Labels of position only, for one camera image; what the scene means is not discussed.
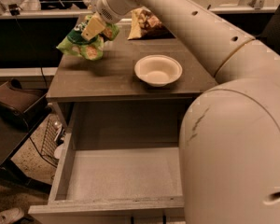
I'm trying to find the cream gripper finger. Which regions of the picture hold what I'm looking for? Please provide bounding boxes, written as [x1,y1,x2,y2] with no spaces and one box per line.
[81,13,106,41]

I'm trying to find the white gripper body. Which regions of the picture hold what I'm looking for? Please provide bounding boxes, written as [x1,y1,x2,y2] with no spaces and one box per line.
[96,0,139,23]

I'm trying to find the wire mesh basket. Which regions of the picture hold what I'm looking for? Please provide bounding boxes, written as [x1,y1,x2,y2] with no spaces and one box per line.
[40,116,63,167]

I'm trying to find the brown salt chip bag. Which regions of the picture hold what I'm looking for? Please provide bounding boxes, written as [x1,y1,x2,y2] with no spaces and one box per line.
[128,8,174,40]

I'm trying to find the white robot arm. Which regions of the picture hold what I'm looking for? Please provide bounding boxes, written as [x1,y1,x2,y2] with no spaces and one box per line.
[96,0,280,224]

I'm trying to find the brown office chair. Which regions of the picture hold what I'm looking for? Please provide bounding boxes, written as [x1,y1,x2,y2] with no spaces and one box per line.
[257,5,280,55]

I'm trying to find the white shoe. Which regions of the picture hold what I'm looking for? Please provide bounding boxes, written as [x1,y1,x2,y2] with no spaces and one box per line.
[0,207,24,224]

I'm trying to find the dark side table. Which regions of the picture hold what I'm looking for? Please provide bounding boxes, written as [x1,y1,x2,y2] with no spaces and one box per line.
[0,107,51,194]

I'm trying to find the grey cabinet with counter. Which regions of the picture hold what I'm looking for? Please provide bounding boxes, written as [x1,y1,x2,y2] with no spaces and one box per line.
[48,21,217,150]

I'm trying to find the green rice chip bag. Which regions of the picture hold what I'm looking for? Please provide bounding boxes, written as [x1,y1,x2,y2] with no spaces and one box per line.
[57,15,119,61]

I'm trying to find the white paper bowl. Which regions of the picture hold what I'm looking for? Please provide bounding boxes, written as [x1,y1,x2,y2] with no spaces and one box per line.
[134,55,183,87]

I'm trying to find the open grey top drawer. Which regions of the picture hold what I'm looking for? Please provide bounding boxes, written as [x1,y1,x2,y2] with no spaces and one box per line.
[28,98,186,224]

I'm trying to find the black cable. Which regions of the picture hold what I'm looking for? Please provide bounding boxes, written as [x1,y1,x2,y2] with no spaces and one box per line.
[8,4,50,91]

